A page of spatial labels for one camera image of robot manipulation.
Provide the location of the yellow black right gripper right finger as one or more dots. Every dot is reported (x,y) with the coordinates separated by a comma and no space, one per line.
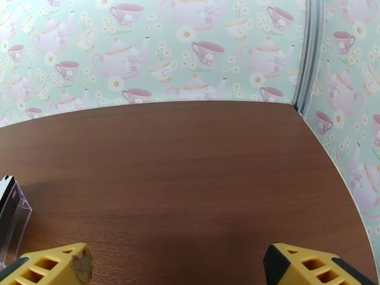
(300,269)

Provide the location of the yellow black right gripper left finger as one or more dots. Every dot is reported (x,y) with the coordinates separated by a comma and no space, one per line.
(53,267)

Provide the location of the clear acrylic card stand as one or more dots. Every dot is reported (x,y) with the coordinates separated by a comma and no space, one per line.
(13,224)

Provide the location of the black card stack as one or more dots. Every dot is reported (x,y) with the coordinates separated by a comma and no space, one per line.
(6,189)

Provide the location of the aluminium frame post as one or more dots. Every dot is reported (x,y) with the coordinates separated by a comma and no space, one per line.
(310,55)

